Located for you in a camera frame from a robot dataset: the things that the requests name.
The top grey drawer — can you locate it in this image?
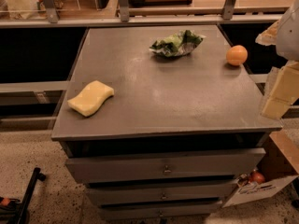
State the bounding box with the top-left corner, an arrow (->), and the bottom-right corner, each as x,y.
65,148 -> 265,183

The grey metal railing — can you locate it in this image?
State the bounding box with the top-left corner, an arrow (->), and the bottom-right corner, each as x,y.
0,0 -> 295,28

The grey drawer cabinet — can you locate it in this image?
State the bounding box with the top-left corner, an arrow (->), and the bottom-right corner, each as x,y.
52,25 -> 280,211

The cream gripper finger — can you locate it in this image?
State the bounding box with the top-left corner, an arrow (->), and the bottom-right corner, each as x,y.
262,61 -> 299,119
255,21 -> 279,46

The orange fruit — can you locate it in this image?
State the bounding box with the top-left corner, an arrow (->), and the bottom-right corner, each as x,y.
226,45 -> 248,66

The grey drawer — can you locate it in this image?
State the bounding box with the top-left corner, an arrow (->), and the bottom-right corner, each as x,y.
65,148 -> 265,183
100,201 -> 222,220
86,180 -> 236,206

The yellow sponge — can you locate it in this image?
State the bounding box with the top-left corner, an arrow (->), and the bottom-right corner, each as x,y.
67,80 -> 114,117

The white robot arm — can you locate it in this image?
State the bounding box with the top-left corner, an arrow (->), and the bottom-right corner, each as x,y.
255,0 -> 299,119

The cardboard box on floor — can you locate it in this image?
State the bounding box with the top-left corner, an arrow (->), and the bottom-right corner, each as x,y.
223,130 -> 299,207

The bottom grey drawer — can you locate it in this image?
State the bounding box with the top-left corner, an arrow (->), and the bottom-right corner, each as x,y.
100,201 -> 222,220

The middle grey drawer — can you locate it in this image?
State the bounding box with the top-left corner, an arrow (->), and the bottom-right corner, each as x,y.
86,180 -> 236,206

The red onion in box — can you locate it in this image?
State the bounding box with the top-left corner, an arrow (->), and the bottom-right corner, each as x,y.
250,170 -> 265,184

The green white crumpled bag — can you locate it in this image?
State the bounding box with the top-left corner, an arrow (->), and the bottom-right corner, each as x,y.
149,30 -> 206,58

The black stand on floor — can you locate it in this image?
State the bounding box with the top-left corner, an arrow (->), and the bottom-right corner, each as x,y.
0,167 -> 46,224

